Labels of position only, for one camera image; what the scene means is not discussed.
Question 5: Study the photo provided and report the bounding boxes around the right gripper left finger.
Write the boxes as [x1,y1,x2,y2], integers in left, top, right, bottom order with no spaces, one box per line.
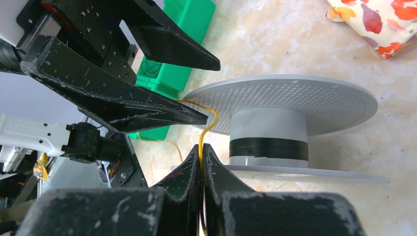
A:
[17,146,200,236]

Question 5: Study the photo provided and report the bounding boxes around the floral orange cloth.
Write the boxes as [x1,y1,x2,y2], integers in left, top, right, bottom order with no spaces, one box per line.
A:
[326,0,417,59]

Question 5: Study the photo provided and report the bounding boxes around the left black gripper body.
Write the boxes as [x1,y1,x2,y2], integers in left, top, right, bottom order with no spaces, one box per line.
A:
[16,0,138,85]

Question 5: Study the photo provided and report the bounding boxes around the dark blue thin cable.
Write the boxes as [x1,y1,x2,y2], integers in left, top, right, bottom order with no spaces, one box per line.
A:
[140,60,163,79]

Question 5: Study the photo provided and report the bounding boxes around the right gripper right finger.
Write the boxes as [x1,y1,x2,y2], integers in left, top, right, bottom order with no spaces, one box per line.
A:
[203,144,365,236]

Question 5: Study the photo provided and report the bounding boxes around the grey plastic cable spool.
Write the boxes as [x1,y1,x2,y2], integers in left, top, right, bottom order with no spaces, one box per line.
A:
[184,74,390,184]

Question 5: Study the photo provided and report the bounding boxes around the green plastic compartment bin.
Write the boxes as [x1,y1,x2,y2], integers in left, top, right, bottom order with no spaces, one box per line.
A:
[127,0,217,141]

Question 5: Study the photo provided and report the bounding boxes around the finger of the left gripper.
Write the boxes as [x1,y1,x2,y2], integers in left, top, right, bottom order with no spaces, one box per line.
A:
[20,35,208,133]
[120,0,221,71]

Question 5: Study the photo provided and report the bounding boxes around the yellow thin cable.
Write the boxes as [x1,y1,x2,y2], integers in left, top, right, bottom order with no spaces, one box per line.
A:
[137,99,219,236]

